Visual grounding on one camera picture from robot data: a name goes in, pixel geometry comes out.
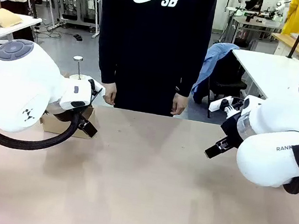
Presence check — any blue jacket on chair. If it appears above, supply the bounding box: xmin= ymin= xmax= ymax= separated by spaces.
xmin=189 ymin=39 xmax=241 ymax=108

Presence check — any large white side table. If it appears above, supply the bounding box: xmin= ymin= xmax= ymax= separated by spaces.
xmin=226 ymin=47 xmax=299 ymax=105

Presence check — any person's left forearm black sleeve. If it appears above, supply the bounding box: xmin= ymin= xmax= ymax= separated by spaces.
xmin=173 ymin=30 xmax=212 ymax=100

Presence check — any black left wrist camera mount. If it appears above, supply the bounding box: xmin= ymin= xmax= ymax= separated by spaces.
xmin=85 ymin=78 xmax=105 ymax=104

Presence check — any person's right forearm black sleeve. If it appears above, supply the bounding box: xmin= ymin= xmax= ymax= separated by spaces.
xmin=92 ymin=18 xmax=127 ymax=87

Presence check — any background workbench with robots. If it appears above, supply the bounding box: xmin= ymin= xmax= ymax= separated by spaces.
xmin=220 ymin=4 xmax=287 ymax=53

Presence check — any large kraft paper envelope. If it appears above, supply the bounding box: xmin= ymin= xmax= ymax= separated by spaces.
xmin=0 ymin=7 xmax=25 ymax=31

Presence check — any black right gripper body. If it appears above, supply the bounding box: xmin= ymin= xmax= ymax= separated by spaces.
xmin=217 ymin=110 xmax=248 ymax=151

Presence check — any person's left hand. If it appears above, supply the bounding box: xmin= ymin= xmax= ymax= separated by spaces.
xmin=170 ymin=92 xmax=190 ymax=117

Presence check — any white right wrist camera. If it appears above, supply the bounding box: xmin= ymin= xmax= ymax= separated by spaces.
xmin=208 ymin=93 xmax=236 ymax=115

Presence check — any person's right hand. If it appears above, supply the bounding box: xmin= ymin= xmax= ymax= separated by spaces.
xmin=102 ymin=81 xmax=119 ymax=106

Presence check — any brown cardboard cup carrier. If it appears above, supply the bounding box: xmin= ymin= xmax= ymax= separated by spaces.
xmin=38 ymin=99 xmax=101 ymax=141

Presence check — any person in black Nike hoodie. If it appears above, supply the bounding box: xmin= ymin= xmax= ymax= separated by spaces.
xmin=86 ymin=0 xmax=218 ymax=121

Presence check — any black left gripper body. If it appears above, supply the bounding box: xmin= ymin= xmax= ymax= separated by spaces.
xmin=52 ymin=105 xmax=83 ymax=125

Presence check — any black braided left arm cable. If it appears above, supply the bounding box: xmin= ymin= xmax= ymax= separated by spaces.
xmin=0 ymin=100 xmax=81 ymax=158

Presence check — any black chair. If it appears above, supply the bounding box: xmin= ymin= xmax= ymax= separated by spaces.
xmin=204 ymin=50 xmax=252 ymax=123

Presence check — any wooden top background table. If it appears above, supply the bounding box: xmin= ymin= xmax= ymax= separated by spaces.
xmin=268 ymin=31 xmax=299 ymax=60

